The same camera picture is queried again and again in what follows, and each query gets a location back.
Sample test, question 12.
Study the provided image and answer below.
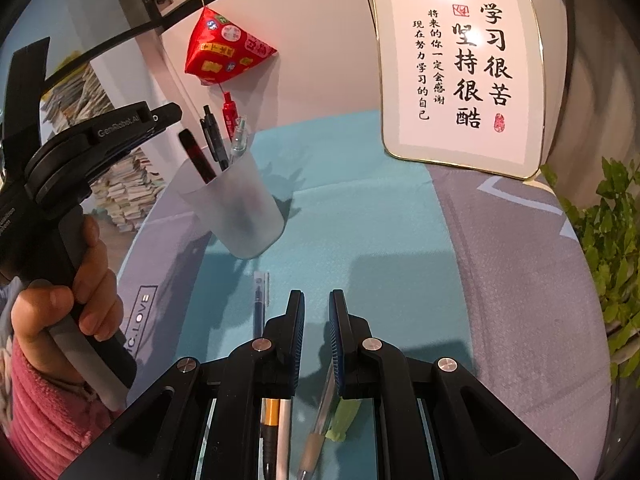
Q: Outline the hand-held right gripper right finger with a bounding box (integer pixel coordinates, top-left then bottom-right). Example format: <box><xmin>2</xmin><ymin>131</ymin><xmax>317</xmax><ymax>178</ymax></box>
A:
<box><xmin>327</xmin><ymin>289</ymin><xmax>582</xmax><ymax>480</ymax></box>

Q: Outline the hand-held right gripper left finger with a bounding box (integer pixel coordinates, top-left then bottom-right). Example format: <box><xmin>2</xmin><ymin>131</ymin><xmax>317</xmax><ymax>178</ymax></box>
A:
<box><xmin>59</xmin><ymin>290</ymin><xmax>306</xmax><ymax>480</ymax></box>

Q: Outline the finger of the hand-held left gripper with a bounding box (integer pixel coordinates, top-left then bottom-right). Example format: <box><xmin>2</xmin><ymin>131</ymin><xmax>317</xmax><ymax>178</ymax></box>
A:
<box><xmin>89</xmin><ymin>102</ymin><xmax>182</xmax><ymax>158</ymax></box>

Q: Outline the orange and black pen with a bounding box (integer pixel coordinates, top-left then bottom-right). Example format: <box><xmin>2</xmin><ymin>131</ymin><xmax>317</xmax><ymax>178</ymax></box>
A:
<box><xmin>260</xmin><ymin>396</ymin><xmax>279</xmax><ymax>478</ymax></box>

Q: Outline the green highlighter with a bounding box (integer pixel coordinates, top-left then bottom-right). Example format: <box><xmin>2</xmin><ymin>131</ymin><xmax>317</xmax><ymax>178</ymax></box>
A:
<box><xmin>324</xmin><ymin>397</ymin><xmax>368</xmax><ymax>443</ymax></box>

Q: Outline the red and black pen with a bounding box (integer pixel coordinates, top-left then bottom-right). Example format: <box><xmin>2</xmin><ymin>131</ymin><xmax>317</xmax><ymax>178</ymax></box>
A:
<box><xmin>178</xmin><ymin>128</ymin><xmax>218</xmax><ymax>185</ymax></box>

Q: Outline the white pen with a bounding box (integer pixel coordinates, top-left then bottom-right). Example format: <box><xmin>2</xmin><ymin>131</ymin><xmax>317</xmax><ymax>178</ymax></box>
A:
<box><xmin>277</xmin><ymin>396</ymin><xmax>292</xmax><ymax>480</ymax></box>

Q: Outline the clear pen with beige grip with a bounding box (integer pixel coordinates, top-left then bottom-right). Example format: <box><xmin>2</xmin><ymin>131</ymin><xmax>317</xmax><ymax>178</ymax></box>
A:
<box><xmin>297</xmin><ymin>360</ymin><xmax>337</xmax><ymax>480</ymax></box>

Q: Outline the red clear pen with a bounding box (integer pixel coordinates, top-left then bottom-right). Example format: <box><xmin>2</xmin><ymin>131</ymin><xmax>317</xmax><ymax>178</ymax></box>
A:
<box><xmin>221</xmin><ymin>91</ymin><xmax>238</xmax><ymax>141</ymax></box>

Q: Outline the frosted plastic cup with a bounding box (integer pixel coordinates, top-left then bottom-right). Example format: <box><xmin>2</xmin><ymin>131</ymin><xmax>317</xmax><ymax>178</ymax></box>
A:
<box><xmin>177</xmin><ymin>146</ymin><xmax>287</xmax><ymax>261</ymax></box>

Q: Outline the person's left hand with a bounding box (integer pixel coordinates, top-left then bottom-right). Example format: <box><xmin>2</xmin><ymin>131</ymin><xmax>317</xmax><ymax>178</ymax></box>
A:
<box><xmin>11</xmin><ymin>216</ymin><xmax>126</xmax><ymax>378</ymax></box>

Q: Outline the red pyramid hanging ornament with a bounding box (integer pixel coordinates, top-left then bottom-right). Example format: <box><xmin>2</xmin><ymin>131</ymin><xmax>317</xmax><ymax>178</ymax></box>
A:
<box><xmin>185</xmin><ymin>0</ymin><xmax>278</xmax><ymax>93</ymax></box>

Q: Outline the framed calligraphy sign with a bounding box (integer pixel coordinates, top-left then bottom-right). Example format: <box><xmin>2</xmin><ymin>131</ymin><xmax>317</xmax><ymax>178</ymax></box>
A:
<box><xmin>370</xmin><ymin>0</ymin><xmax>545</xmax><ymax>179</ymax></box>

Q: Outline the green leafy plant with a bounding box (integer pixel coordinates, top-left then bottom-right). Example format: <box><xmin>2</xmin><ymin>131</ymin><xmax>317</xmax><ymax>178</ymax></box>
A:
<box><xmin>540</xmin><ymin>157</ymin><xmax>640</xmax><ymax>381</ymax></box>

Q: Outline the grey pleated curtain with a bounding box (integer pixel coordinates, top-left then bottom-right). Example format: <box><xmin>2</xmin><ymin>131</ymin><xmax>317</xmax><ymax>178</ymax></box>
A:
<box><xmin>542</xmin><ymin>0</ymin><xmax>640</xmax><ymax>201</ymax></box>

